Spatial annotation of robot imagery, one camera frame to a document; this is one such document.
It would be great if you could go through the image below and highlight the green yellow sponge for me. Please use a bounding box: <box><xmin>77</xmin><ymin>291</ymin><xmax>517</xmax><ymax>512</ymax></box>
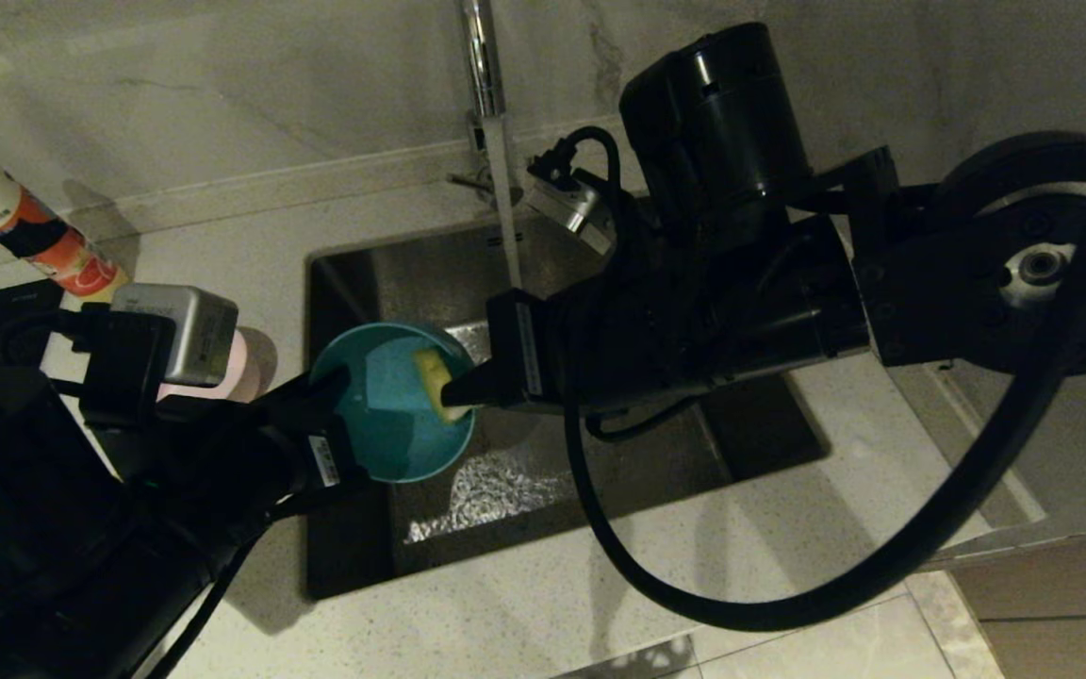
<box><xmin>414</xmin><ymin>347</ymin><xmax>473</xmax><ymax>423</ymax></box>

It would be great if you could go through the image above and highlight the blue plastic bowl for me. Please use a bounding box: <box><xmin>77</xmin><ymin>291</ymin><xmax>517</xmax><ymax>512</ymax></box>
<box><xmin>309</xmin><ymin>322</ymin><xmax>476</xmax><ymax>484</ymax></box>

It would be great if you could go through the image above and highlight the chrome faucet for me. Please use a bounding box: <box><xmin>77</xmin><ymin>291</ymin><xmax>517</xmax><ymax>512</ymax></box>
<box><xmin>449</xmin><ymin>0</ymin><xmax>525</xmax><ymax>204</ymax></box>

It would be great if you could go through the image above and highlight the stainless steel sink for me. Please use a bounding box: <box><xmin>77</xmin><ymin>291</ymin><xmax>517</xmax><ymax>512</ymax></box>
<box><xmin>303</xmin><ymin>203</ymin><xmax>829</xmax><ymax>601</ymax></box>

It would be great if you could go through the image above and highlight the pink plastic bowl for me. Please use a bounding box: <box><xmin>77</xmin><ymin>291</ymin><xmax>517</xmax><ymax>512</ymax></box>
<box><xmin>158</xmin><ymin>328</ymin><xmax>252</xmax><ymax>405</ymax></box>

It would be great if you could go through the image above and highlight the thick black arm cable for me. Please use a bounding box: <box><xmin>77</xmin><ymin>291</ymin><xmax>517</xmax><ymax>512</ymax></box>
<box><xmin>543</xmin><ymin>118</ymin><xmax>1086</xmax><ymax>633</ymax></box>

